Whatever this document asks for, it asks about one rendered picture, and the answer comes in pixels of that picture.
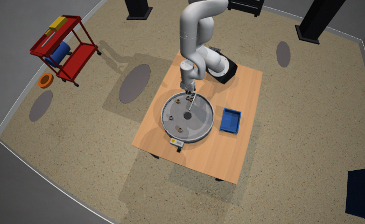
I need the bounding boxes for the blue crate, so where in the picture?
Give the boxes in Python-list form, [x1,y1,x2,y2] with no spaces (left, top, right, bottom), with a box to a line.
[219,108,241,135]

